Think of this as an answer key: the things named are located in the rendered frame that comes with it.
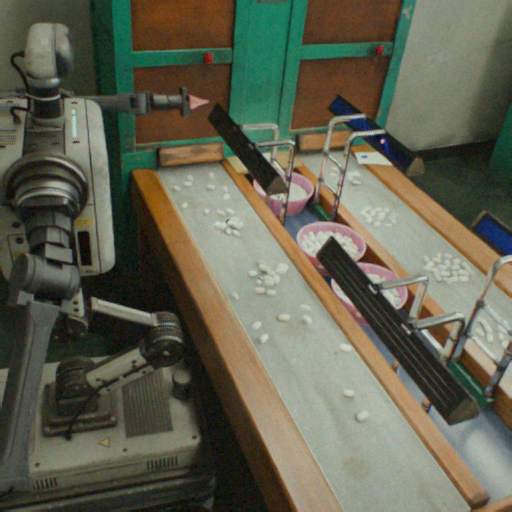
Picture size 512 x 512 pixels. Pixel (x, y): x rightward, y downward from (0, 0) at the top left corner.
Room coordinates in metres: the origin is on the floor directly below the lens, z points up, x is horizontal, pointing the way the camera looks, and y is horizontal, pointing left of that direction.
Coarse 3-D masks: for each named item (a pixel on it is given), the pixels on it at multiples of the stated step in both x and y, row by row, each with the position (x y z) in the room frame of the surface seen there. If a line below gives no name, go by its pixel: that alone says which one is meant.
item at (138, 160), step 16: (112, 144) 2.40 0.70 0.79; (224, 144) 2.43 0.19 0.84; (352, 144) 2.74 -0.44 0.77; (368, 144) 2.79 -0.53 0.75; (112, 160) 2.50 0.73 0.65; (128, 160) 2.24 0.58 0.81; (144, 160) 2.27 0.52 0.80; (112, 176) 2.53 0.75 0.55; (128, 176) 2.23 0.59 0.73; (112, 192) 2.50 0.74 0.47; (128, 192) 2.23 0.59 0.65; (112, 208) 2.59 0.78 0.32; (128, 208) 2.26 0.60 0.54; (128, 224) 2.26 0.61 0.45; (128, 240) 2.26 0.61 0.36; (128, 256) 2.26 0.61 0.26; (128, 272) 2.25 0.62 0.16; (128, 288) 2.25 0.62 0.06
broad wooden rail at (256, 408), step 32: (160, 192) 2.07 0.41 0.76; (160, 224) 1.83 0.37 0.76; (160, 256) 1.79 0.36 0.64; (192, 256) 1.65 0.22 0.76; (192, 288) 1.48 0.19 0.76; (192, 320) 1.43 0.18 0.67; (224, 320) 1.34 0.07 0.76; (224, 352) 1.20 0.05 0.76; (224, 384) 1.15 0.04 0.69; (256, 384) 1.09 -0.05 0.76; (256, 416) 0.98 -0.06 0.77; (288, 416) 1.00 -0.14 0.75; (256, 448) 0.93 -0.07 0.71; (288, 448) 0.89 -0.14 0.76; (256, 480) 0.90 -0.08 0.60; (288, 480) 0.80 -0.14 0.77; (320, 480) 0.82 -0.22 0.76
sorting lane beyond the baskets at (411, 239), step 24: (312, 168) 2.48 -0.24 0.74; (360, 168) 2.53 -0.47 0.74; (360, 192) 2.30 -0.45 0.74; (384, 192) 2.32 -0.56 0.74; (360, 216) 2.09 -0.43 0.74; (408, 216) 2.14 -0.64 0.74; (384, 240) 1.93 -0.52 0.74; (408, 240) 1.95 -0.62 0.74; (432, 240) 1.97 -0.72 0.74; (408, 264) 1.79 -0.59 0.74; (432, 288) 1.65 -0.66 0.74; (456, 288) 1.67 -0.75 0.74; (480, 288) 1.68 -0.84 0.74; (480, 312) 1.55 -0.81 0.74; (504, 312) 1.56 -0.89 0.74; (504, 336) 1.44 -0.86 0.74
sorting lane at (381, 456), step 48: (192, 192) 2.14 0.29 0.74; (240, 192) 2.18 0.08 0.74; (240, 240) 1.82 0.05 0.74; (240, 288) 1.53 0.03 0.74; (288, 288) 1.56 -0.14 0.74; (288, 336) 1.32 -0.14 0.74; (336, 336) 1.35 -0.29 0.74; (288, 384) 1.13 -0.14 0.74; (336, 384) 1.15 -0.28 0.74; (336, 432) 0.98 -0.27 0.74; (384, 432) 1.00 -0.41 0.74; (336, 480) 0.84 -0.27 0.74; (384, 480) 0.85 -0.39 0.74; (432, 480) 0.87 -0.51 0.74
